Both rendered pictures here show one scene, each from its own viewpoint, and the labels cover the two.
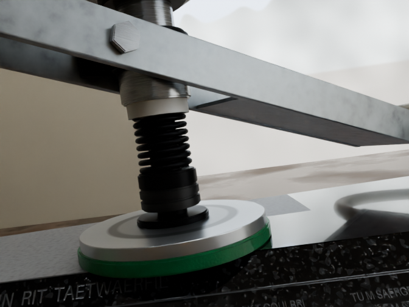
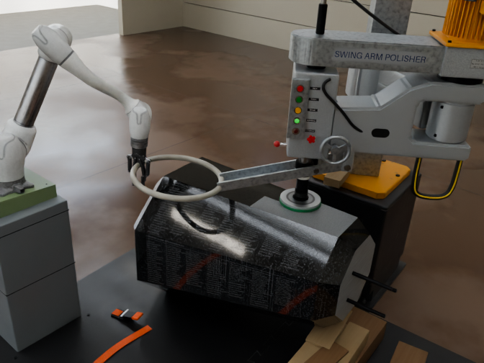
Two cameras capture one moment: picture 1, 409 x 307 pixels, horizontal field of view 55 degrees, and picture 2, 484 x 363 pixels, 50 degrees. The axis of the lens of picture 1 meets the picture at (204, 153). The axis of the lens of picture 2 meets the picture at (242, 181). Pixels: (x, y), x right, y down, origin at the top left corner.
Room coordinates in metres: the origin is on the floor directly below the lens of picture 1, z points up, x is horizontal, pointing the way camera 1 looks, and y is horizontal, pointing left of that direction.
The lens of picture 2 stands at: (2.59, 1.13, 2.16)
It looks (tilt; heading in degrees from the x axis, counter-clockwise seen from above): 27 degrees down; 214
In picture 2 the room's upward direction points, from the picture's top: 3 degrees clockwise
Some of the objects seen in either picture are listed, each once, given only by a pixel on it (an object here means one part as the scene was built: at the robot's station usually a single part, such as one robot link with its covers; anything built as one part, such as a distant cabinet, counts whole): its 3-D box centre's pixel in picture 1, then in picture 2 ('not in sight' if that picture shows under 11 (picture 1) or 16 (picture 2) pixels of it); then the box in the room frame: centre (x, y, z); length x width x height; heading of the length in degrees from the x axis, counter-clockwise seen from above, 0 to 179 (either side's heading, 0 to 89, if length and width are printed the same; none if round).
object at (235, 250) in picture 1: (174, 227); (300, 199); (0.46, 0.05, 0.86); 0.22 x 0.22 x 0.04
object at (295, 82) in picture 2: not in sight; (297, 109); (0.59, 0.05, 1.39); 0.08 x 0.03 x 0.28; 122
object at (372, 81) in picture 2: not in sight; (397, 86); (-0.16, 0.24, 1.38); 0.74 x 0.34 x 0.25; 54
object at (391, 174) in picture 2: not in sight; (361, 171); (-0.28, 0.08, 0.76); 0.49 x 0.49 x 0.05; 0
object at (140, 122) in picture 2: not in sight; (140, 121); (0.85, -0.72, 1.20); 0.13 x 0.11 x 0.16; 42
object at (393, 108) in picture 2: not in sight; (392, 122); (0.26, 0.39, 1.32); 0.74 x 0.23 x 0.49; 122
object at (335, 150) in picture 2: not in sight; (334, 147); (0.50, 0.21, 1.22); 0.15 x 0.10 x 0.15; 122
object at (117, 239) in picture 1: (174, 224); (300, 198); (0.46, 0.05, 0.86); 0.21 x 0.21 x 0.01
